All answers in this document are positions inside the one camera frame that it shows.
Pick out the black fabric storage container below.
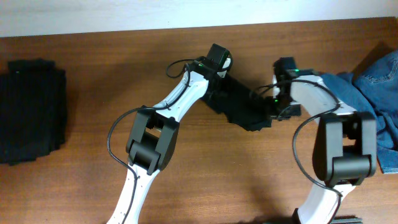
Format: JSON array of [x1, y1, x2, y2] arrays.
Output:
[[1, 58, 67, 166]]

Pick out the black t-shirt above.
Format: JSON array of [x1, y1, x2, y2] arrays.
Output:
[[201, 74, 272, 131]]

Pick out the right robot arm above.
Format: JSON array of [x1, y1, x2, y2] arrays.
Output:
[[266, 57, 376, 224]]

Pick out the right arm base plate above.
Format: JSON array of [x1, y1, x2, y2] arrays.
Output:
[[330, 217, 363, 224]]

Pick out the blue denim jeans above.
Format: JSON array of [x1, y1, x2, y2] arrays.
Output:
[[320, 50, 397, 174]]

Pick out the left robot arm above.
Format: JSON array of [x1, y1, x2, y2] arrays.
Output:
[[108, 44, 233, 224]]

